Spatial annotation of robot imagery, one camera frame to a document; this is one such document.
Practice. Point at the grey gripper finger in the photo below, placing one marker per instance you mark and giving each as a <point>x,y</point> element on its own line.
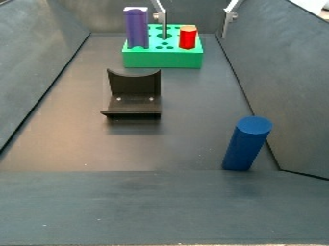
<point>161,16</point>
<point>231,15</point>

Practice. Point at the blue oval cylinder peg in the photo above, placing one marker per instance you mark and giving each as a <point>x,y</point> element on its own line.
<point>248,139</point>

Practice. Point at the green peg board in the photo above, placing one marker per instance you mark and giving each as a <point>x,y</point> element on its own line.
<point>164,53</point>

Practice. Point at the purple shaped peg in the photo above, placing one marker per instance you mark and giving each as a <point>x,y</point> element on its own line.
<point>137,26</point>

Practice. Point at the red cylinder peg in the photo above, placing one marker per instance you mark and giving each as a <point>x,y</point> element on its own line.
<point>188,36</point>

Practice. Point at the black curved holder stand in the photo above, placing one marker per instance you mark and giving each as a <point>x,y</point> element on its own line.
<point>136,94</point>

